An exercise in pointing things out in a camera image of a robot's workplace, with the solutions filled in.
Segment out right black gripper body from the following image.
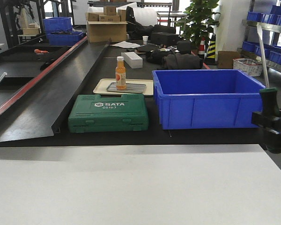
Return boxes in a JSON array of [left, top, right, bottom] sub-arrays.
[[251, 109, 281, 154]]

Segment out beige plastic tray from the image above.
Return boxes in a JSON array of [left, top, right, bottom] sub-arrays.
[[93, 78, 154, 97]]

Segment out small grey metal tray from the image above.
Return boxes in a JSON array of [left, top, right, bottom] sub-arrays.
[[106, 82, 146, 94]]

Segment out brown cardboard box on floor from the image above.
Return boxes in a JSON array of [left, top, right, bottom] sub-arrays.
[[217, 51, 241, 69]]

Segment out large blue plastic bin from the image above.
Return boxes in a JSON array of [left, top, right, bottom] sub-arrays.
[[152, 69, 265, 129]]

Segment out metal shelf with blue bins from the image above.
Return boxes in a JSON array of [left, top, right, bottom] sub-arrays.
[[237, 0, 281, 73]]

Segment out striped traffic cone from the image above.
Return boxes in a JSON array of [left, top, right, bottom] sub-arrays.
[[204, 34, 216, 65]]

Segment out black bag on conveyor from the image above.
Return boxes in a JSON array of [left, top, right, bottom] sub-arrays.
[[162, 53, 203, 70]]

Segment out potted green plant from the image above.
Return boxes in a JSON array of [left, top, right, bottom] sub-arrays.
[[176, 0, 221, 47]]

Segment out green SATA tool case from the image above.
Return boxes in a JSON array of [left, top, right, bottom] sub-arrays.
[[68, 94, 149, 133]]

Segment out white rectangular box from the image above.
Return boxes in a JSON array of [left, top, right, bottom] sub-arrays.
[[121, 52, 143, 69]]

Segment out white paper cup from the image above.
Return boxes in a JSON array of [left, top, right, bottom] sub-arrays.
[[142, 36, 148, 44]]

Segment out orange juice bottle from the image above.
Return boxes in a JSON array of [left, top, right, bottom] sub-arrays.
[[115, 56, 126, 90]]

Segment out large cardboard box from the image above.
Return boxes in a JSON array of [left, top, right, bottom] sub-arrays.
[[87, 22, 127, 43]]

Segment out blue crate far left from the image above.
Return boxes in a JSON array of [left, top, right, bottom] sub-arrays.
[[43, 17, 85, 46]]

